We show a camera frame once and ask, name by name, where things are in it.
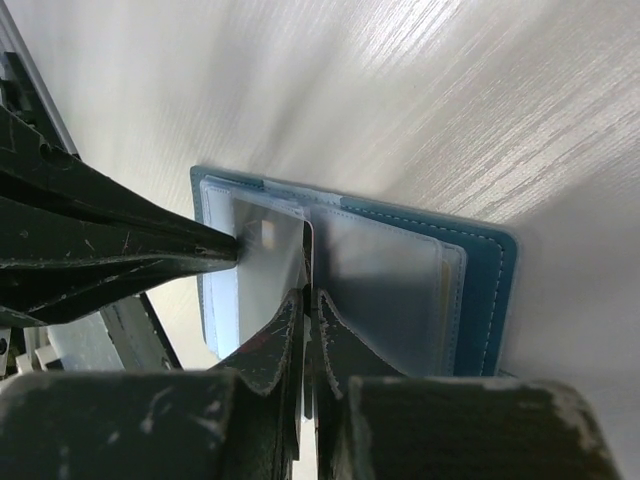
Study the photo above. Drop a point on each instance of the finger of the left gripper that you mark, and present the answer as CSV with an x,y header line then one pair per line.
x,y
52,295
37,174

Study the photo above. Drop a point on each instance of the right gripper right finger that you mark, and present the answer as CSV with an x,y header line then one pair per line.
x,y
372,422

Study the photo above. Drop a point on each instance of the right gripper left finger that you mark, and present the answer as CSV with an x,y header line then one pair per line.
x,y
237,420

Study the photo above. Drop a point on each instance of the blue leather card holder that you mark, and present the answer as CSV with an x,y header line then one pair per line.
x,y
381,266

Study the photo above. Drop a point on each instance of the grey card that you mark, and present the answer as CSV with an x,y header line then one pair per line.
x,y
272,271

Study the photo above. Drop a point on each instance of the gold card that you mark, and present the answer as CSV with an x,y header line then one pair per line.
x,y
447,287

